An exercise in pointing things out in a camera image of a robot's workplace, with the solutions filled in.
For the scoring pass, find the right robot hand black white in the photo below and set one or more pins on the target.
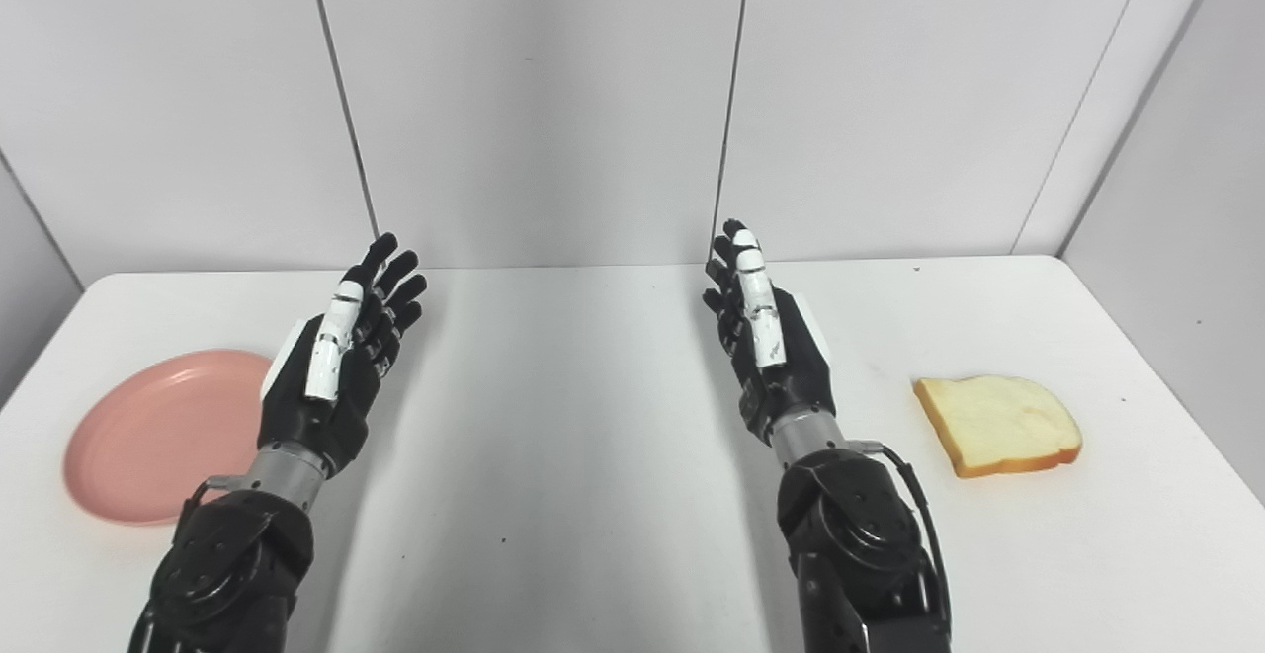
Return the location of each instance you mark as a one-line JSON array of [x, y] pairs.
[[781, 357]]

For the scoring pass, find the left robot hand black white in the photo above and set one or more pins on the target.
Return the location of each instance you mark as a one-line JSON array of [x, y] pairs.
[[341, 376]]

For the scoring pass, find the pink round plate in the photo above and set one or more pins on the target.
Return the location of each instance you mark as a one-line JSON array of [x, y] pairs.
[[158, 436]]

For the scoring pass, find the slice of white bread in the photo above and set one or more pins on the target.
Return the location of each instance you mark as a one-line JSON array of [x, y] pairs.
[[998, 423]]

